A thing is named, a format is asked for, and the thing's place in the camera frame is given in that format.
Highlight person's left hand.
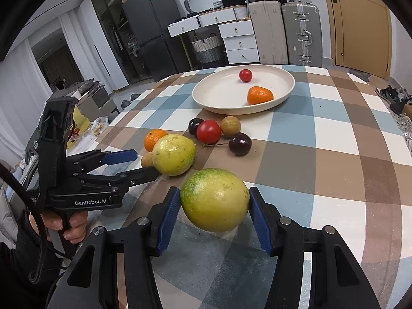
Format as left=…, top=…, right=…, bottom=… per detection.
left=28, top=211, right=88, bottom=244

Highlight yellow speckled passion fruit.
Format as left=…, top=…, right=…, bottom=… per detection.
left=152, top=134, right=196, bottom=176

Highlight wooden door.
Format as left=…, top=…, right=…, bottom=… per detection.
left=323, top=0, right=392, bottom=79

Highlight checkered tablecloth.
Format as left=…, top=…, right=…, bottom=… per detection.
left=93, top=64, right=412, bottom=309

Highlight orange mandarin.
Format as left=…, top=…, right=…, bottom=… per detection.
left=144, top=129, right=168, bottom=152
left=247, top=86, right=274, bottom=106

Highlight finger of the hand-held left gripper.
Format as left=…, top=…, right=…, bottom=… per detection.
left=75, top=167, right=160, bottom=197
left=66, top=150, right=138, bottom=176

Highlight yellow plush toy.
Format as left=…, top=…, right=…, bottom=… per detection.
left=66, top=105, right=91, bottom=150

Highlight silver suitcase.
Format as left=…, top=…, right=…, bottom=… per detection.
left=281, top=3, right=323, bottom=66

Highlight white dresser with drawers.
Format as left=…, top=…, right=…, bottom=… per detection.
left=167, top=5, right=261, bottom=65

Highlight beige suitcase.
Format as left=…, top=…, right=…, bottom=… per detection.
left=248, top=0, right=288, bottom=65

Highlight black cable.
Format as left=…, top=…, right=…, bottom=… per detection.
left=0, top=161, right=70, bottom=284

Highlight grey door mat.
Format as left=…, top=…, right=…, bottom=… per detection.
left=349, top=69, right=371, bottom=81

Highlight dark sandals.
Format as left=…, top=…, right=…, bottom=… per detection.
left=375, top=85, right=412, bottom=116

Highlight dark cherry with stem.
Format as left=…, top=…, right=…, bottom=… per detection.
left=203, top=133, right=252, bottom=156

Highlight cream round plate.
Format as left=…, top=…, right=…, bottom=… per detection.
left=192, top=65, right=296, bottom=115

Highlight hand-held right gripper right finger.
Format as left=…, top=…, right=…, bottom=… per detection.
left=248, top=187, right=382, bottom=309

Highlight grey cluttered box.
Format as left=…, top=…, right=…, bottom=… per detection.
left=77, top=79, right=113, bottom=116

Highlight dark stemless cherry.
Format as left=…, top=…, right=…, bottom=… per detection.
left=188, top=118, right=205, bottom=136

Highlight woven laundry basket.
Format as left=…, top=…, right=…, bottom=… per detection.
left=191, top=34, right=226, bottom=66

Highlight dark glass-door cabinet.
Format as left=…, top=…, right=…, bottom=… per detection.
left=89, top=0, right=142, bottom=86

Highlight green citrus fruit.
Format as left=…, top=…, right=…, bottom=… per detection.
left=179, top=168, right=251, bottom=232

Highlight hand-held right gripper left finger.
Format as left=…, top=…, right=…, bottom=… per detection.
left=47, top=187, right=181, bottom=309

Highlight large brown longan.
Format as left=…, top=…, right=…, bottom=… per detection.
left=220, top=116, right=241, bottom=136

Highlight person's left forearm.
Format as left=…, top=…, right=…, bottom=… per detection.
left=0, top=219, right=68, bottom=309

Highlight black refrigerator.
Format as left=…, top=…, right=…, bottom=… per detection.
left=121, top=0, right=182, bottom=74

